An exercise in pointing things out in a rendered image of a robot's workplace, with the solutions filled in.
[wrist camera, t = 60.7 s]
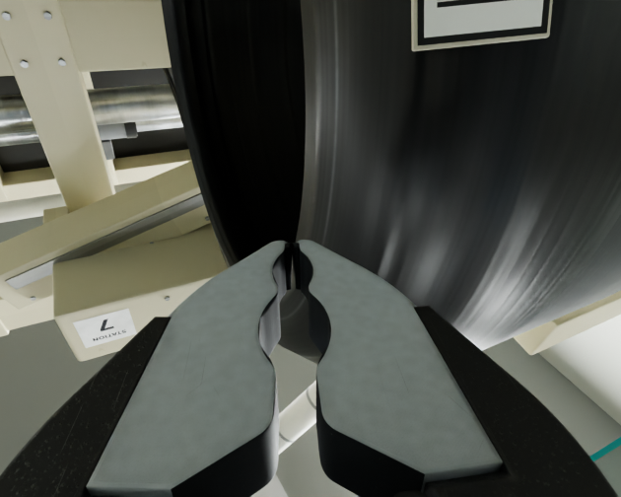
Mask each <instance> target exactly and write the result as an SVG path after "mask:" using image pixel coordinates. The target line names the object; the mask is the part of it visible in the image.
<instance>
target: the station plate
mask: <svg viewBox="0 0 621 497"><path fill-rule="evenodd" d="M73 324H74V326H75V328H76V329H77V331H78V333H79V335H80V337H81V339H82V341H83V343H84V345H85V347H86V348H88V347H92V346H95V345H99V344H103V343H106V342H110V341H113V340H116V339H119V338H123V337H126V336H130V335H133V334H137V332H136V329H135V326H134V323H133V320H132V317H131V315H130V312H129V309H125V310H121V311H117V312H113V313H109V314H106V315H102V316H98V317H94V318H90V319H83V320H79V321H76V322H73Z"/></svg>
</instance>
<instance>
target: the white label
mask: <svg viewBox="0 0 621 497"><path fill-rule="evenodd" d="M552 4H553V0H411V33H412V51H420V50H430V49H440V48H450V47H460V46H469V45H479V44H489V43H499V42H509V41H519V40H529V39H539V38H547V37H549V35H550V25H551V14H552Z"/></svg>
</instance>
